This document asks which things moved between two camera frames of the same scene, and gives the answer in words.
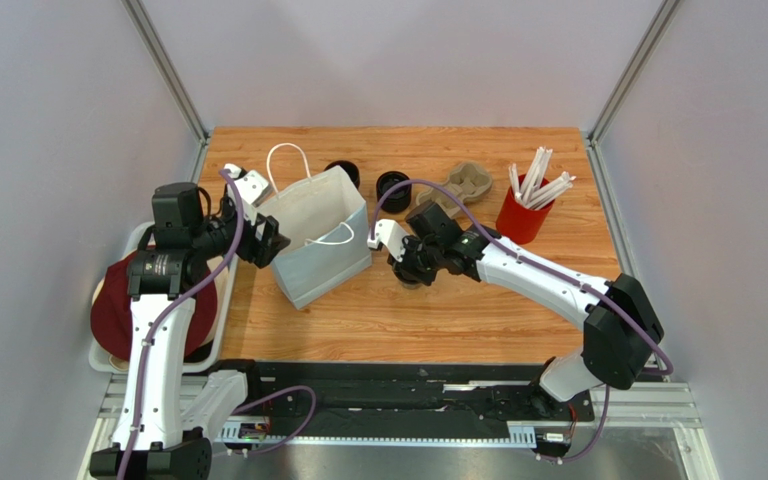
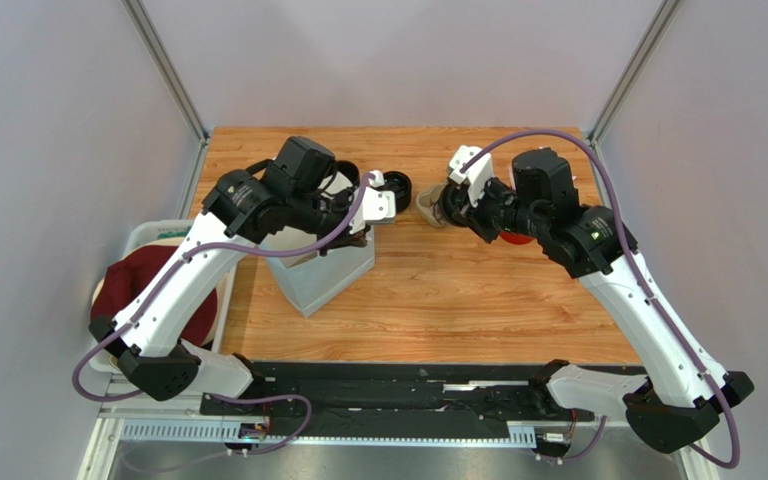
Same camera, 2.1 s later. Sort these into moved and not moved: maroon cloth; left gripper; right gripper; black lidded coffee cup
Moved: right gripper; left gripper
Not moved: maroon cloth; black lidded coffee cup
